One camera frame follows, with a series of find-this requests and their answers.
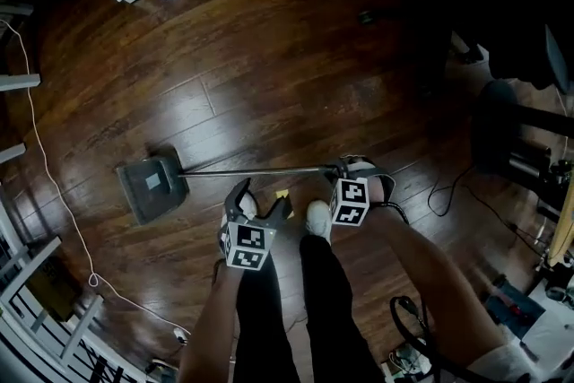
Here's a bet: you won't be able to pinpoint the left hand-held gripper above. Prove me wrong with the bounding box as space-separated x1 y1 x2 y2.
218 177 295 272

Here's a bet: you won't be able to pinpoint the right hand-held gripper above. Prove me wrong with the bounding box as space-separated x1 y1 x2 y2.
323 153 396 229

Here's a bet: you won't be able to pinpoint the dark grey long-handled dustpan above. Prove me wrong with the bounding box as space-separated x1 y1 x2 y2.
116 146 343 226

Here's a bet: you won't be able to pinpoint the person's left forearm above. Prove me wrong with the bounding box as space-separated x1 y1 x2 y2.
178 257 246 383

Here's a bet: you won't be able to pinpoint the person's right forearm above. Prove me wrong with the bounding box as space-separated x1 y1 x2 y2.
370 204 542 383

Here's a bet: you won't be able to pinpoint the yellow floor tape mark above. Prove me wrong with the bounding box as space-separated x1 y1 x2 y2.
274 189 295 221

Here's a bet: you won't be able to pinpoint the person's left white shoe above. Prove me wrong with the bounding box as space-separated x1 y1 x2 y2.
222 192 260 234

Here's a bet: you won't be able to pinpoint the person's white shoe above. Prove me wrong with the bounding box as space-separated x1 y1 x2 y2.
222 192 260 234
305 199 334 247

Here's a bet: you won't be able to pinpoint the person's right white shoe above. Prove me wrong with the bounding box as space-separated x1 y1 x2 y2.
305 199 334 247

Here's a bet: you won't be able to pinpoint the person's left leg black trousers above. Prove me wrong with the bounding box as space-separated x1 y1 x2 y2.
232 228 302 383

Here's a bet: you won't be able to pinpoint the person's leg black trousers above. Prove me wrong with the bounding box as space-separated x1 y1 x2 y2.
232 228 302 383
298 232 387 383

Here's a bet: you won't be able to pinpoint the person's right leg black trousers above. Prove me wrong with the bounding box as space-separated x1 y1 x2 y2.
298 232 387 383

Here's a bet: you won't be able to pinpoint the yellow wooden board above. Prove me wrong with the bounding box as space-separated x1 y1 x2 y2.
547 168 574 271

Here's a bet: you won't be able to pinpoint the white metal rack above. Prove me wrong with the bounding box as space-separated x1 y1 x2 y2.
0 181 152 383

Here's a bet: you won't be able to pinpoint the white rack foot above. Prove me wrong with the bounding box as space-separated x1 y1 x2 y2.
0 74 42 93
0 143 28 165

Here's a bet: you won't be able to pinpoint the thin black floor cable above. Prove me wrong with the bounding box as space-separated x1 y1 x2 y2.
427 164 561 259

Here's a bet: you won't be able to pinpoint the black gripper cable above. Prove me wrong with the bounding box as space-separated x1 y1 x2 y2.
383 200 476 383

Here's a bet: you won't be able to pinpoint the thin white cable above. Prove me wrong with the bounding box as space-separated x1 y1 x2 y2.
0 18 192 340

